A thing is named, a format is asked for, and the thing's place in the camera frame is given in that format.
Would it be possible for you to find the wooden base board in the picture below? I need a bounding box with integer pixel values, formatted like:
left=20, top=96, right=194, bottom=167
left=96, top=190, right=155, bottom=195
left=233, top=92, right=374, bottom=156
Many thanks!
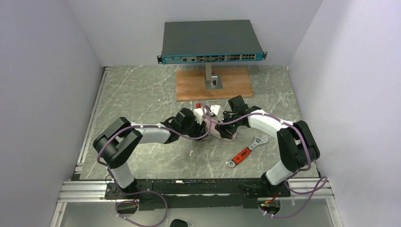
left=176, top=68, right=253, bottom=101

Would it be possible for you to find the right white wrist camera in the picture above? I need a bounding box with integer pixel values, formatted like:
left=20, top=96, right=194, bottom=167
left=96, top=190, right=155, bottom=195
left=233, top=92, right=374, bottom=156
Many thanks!
left=210, top=105, right=224, bottom=122

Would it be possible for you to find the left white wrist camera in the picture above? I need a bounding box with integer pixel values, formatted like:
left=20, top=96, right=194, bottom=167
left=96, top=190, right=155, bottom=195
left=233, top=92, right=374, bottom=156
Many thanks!
left=193, top=103, right=210, bottom=124

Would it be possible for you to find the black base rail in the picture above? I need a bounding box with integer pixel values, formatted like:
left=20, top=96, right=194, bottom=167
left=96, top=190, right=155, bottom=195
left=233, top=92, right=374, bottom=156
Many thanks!
left=105, top=178, right=291, bottom=211

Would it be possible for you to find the red handled adjustable wrench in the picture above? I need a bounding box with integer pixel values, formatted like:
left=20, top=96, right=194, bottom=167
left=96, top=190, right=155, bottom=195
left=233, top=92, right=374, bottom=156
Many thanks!
left=227, top=134, right=269, bottom=168

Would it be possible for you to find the grey network switch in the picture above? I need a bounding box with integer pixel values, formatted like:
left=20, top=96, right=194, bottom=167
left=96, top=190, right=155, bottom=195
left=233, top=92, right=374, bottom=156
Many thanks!
left=157, top=20, right=267, bottom=64

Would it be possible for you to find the aluminium frame rail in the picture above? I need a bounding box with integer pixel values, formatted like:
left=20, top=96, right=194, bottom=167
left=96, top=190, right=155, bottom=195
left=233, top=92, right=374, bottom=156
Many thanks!
left=50, top=66, right=112, bottom=227

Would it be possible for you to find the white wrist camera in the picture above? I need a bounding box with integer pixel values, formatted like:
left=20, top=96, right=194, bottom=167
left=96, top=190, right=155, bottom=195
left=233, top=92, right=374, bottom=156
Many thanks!
left=193, top=103, right=210, bottom=124
left=210, top=105, right=224, bottom=122

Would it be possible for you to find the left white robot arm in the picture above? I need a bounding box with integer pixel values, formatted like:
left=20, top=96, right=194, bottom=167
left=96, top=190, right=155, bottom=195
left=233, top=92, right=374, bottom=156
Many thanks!
left=92, top=108, right=209, bottom=194

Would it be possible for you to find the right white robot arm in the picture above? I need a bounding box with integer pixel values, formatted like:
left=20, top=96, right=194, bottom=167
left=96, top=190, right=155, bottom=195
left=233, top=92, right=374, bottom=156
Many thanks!
left=215, top=96, right=320, bottom=188

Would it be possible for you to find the metal stand bracket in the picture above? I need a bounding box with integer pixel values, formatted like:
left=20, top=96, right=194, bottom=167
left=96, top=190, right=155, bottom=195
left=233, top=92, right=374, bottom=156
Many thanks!
left=205, top=63, right=223, bottom=90

